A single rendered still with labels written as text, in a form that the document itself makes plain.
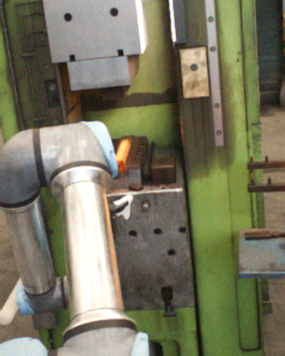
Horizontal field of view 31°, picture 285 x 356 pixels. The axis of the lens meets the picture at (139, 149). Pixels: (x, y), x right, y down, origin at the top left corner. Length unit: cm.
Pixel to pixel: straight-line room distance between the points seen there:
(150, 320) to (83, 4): 112
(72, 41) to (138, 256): 77
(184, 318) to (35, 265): 91
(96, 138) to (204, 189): 104
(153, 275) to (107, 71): 73
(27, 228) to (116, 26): 84
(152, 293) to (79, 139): 104
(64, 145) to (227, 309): 137
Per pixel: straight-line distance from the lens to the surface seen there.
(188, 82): 185
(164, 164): 181
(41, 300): 125
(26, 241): 112
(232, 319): 222
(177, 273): 188
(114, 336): 81
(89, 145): 97
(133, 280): 190
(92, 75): 174
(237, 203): 201
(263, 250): 169
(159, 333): 202
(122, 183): 182
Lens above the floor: 151
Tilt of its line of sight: 15 degrees down
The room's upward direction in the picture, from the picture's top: 7 degrees counter-clockwise
